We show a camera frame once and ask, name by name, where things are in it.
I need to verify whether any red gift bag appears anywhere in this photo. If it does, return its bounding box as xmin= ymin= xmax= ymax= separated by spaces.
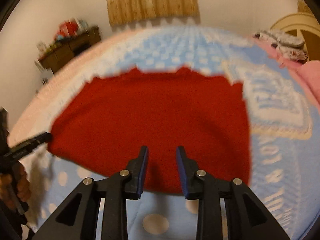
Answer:
xmin=57 ymin=20 xmax=78 ymax=37

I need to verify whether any bed with dotted printed sheet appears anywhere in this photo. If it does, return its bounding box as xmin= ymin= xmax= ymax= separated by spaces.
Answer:
xmin=7 ymin=25 xmax=320 ymax=240

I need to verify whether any pink floral pillow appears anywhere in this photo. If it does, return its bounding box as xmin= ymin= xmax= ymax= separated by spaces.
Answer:
xmin=287 ymin=60 xmax=320 ymax=105

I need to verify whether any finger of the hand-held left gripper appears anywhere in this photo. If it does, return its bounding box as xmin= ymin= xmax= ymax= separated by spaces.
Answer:
xmin=7 ymin=132 xmax=52 ymax=156

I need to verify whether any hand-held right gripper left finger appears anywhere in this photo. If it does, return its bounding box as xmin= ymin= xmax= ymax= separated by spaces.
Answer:
xmin=31 ymin=145 xmax=150 ymax=240

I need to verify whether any cream wooden headboard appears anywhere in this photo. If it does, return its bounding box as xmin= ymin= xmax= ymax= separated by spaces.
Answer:
xmin=270 ymin=12 xmax=320 ymax=62

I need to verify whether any dark wooden desk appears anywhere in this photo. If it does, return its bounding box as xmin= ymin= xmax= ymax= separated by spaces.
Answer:
xmin=37 ymin=26 xmax=102 ymax=74

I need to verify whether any white paper bag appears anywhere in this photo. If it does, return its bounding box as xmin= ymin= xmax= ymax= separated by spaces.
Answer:
xmin=35 ymin=60 xmax=54 ymax=85

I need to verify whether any red knitted sweater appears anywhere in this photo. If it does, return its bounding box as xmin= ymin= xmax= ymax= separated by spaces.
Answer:
xmin=47 ymin=67 xmax=251 ymax=195

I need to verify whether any beige window curtain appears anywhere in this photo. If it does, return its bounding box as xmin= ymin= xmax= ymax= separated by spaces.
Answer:
xmin=105 ymin=0 xmax=200 ymax=27

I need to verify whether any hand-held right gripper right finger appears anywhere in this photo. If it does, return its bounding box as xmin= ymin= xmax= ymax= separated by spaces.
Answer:
xmin=176 ymin=145 xmax=292 ymax=240

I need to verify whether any person's left hand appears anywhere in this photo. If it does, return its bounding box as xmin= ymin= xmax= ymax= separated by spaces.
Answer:
xmin=0 ymin=164 xmax=32 ymax=209

